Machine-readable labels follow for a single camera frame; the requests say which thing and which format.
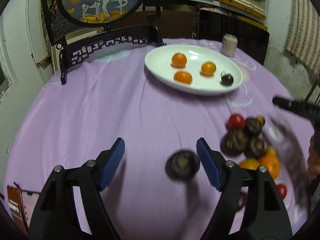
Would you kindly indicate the purple printed tablecloth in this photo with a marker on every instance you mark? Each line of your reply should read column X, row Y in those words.
column 112, row 95

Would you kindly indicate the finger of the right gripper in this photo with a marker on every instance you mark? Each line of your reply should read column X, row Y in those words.
column 300, row 108

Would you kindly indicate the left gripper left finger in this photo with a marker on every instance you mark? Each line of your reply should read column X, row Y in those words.
column 55, row 217

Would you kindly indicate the white oval plate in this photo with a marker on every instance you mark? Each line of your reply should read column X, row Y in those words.
column 158, row 63

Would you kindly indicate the dark wooden chair back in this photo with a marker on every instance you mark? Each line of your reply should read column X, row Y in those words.
column 170, row 24

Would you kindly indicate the dark plum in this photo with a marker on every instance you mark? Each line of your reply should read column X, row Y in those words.
column 241, row 201

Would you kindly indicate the small orange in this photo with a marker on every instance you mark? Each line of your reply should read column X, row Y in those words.
column 183, row 77

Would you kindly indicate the large mandarin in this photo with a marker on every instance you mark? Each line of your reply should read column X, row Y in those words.
column 272, row 163

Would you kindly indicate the small mandarin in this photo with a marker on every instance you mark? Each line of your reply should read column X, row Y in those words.
column 179, row 60

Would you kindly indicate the beige drink can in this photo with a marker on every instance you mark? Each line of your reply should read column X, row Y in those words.
column 229, row 45

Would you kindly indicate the red tomato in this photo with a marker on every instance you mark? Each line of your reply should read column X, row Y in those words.
column 236, row 121
column 282, row 190

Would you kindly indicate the operator right hand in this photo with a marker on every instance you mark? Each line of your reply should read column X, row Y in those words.
column 313, row 160

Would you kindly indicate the tan longan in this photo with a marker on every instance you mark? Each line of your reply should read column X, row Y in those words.
column 261, row 120
column 271, row 150

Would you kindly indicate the dark cherry with stem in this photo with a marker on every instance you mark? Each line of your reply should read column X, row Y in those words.
column 226, row 79

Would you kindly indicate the wooden chair right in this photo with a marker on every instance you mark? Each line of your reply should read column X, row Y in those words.
column 315, row 84

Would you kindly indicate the phone in red case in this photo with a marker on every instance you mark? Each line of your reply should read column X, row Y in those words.
column 21, row 204

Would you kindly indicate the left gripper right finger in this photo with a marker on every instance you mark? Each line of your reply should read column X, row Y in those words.
column 265, row 215

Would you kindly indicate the yellow orange tomato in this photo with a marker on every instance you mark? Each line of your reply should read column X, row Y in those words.
column 249, row 164
column 208, row 69

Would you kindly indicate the checked curtain cloth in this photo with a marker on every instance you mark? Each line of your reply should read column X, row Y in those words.
column 303, row 35

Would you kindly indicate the deer painting screen stand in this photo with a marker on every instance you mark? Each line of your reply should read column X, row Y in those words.
column 78, row 28

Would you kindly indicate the dark water chestnut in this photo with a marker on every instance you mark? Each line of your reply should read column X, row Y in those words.
column 255, row 148
column 234, row 143
column 182, row 165
column 252, row 127

